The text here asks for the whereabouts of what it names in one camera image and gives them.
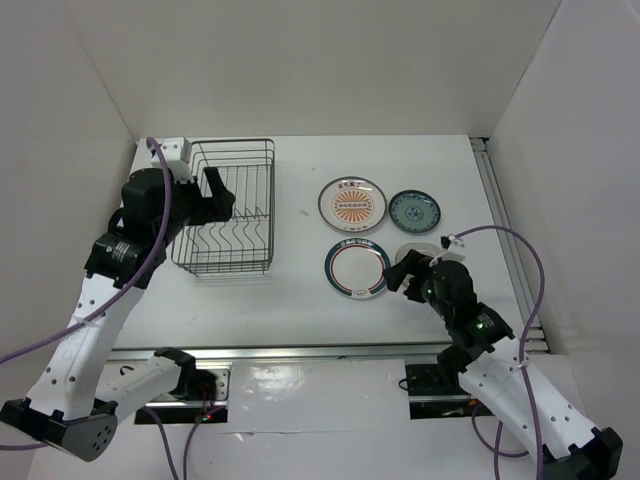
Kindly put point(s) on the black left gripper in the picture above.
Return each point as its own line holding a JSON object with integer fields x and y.
{"x": 220, "y": 205}

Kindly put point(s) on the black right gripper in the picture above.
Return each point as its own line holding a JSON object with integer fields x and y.
{"x": 413, "y": 261}

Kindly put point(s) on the green red rimmed plate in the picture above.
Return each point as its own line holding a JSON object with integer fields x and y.
{"x": 355, "y": 268}

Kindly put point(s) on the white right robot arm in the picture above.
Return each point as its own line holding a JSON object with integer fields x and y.
{"x": 485, "y": 361}

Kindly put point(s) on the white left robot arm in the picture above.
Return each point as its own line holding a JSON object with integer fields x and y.
{"x": 69, "y": 408}

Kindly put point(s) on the small beige speckled dish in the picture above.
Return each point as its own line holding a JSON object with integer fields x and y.
{"x": 423, "y": 248}

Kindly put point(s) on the small blue patterned plate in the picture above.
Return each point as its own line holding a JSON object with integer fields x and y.
{"x": 414, "y": 212}

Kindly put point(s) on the orange sunburst plate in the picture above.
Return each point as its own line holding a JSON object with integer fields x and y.
{"x": 352, "y": 204}

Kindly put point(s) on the metal wire dish rack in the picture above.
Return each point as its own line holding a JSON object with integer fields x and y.
{"x": 244, "y": 244}

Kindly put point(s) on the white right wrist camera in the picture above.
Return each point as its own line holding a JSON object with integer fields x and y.
{"x": 451, "y": 248}

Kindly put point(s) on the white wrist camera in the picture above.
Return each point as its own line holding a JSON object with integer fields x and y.
{"x": 451, "y": 248}
{"x": 177, "y": 154}

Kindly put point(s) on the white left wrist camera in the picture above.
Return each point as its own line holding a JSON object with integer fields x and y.
{"x": 177, "y": 154}

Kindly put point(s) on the aluminium front rail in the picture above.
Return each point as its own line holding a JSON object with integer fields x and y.
{"x": 316, "y": 352}

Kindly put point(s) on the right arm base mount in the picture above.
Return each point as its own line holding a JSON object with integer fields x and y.
{"x": 430, "y": 396}

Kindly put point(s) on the aluminium side rail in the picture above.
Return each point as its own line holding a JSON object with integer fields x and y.
{"x": 536, "y": 339}

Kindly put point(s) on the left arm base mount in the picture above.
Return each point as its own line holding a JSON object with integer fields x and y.
{"x": 209, "y": 403}

